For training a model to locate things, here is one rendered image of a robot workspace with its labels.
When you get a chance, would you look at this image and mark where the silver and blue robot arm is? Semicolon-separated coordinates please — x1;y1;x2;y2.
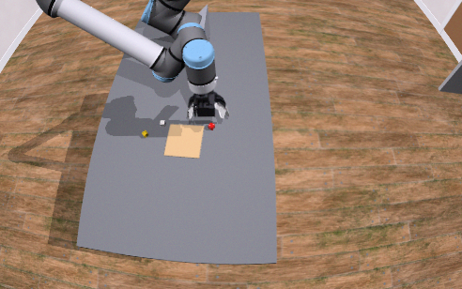
36;0;218;94

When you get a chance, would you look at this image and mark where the peach flat mat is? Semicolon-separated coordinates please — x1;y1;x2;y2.
164;124;204;159

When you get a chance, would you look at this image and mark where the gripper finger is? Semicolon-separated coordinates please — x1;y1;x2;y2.
215;93;229;119
187;95;194;119

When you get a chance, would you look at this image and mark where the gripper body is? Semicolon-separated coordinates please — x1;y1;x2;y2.
193;90;216;116

